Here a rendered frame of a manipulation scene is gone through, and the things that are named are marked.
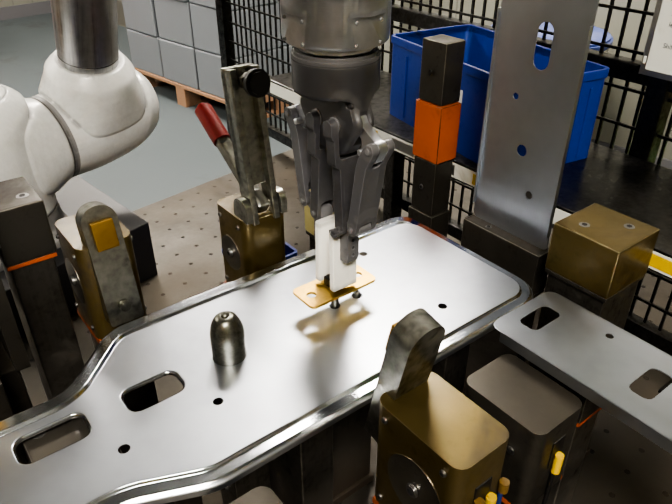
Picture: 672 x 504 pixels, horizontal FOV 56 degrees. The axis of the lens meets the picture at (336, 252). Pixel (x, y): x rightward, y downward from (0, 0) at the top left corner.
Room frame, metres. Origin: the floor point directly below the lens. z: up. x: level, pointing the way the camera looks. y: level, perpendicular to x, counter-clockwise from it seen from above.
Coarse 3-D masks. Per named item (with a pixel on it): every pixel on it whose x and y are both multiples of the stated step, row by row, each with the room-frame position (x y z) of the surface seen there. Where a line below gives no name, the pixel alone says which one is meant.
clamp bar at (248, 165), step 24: (240, 72) 0.66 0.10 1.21; (264, 72) 0.64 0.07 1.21; (240, 96) 0.65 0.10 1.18; (240, 120) 0.64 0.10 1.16; (264, 120) 0.65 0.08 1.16; (240, 144) 0.63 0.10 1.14; (264, 144) 0.65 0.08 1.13; (240, 168) 0.63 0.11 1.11; (264, 168) 0.65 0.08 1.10; (240, 192) 0.64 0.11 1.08; (264, 192) 0.65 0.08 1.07
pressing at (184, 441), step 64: (384, 256) 0.63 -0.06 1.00; (448, 256) 0.63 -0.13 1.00; (192, 320) 0.50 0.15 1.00; (256, 320) 0.50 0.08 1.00; (320, 320) 0.50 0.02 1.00; (384, 320) 0.50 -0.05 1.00; (448, 320) 0.50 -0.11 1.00; (128, 384) 0.41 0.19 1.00; (192, 384) 0.41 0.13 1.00; (256, 384) 0.41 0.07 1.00; (320, 384) 0.41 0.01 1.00; (0, 448) 0.34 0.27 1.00; (64, 448) 0.34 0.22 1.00; (192, 448) 0.34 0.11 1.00; (256, 448) 0.34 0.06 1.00
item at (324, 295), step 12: (324, 276) 0.53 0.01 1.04; (360, 276) 0.55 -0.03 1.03; (372, 276) 0.55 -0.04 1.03; (300, 288) 0.52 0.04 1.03; (312, 288) 0.52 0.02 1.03; (324, 288) 0.52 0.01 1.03; (348, 288) 0.52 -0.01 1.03; (360, 288) 0.53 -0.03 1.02; (312, 300) 0.50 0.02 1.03; (324, 300) 0.50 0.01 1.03
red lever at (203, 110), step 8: (200, 104) 0.73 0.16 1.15; (208, 104) 0.73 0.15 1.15; (200, 112) 0.72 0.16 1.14; (208, 112) 0.72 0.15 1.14; (200, 120) 0.72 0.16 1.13; (208, 120) 0.71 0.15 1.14; (216, 120) 0.71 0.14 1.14; (208, 128) 0.71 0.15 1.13; (216, 128) 0.70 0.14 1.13; (224, 128) 0.71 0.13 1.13; (216, 136) 0.70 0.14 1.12; (224, 136) 0.70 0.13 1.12; (216, 144) 0.70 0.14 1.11; (224, 144) 0.69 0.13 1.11; (224, 152) 0.68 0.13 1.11; (232, 152) 0.68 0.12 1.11; (232, 160) 0.67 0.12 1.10; (232, 168) 0.67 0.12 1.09; (256, 184) 0.66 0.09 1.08; (256, 192) 0.64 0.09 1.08; (256, 200) 0.64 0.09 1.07; (264, 200) 0.64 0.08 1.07; (264, 208) 0.63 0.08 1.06
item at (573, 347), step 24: (528, 312) 0.52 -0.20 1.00; (576, 312) 0.52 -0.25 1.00; (504, 336) 0.48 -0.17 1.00; (528, 336) 0.48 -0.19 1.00; (552, 336) 0.48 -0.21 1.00; (576, 336) 0.48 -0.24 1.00; (600, 336) 0.48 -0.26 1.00; (624, 336) 0.48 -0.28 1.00; (528, 360) 0.46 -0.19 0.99; (552, 360) 0.44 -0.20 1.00; (576, 360) 0.44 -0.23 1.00; (600, 360) 0.44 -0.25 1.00; (624, 360) 0.44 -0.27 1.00; (648, 360) 0.44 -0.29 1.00; (576, 384) 0.42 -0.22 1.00; (600, 384) 0.41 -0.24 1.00; (624, 384) 0.41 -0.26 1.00; (624, 408) 0.38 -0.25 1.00; (648, 408) 0.38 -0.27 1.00; (648, 432) 0.36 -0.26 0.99
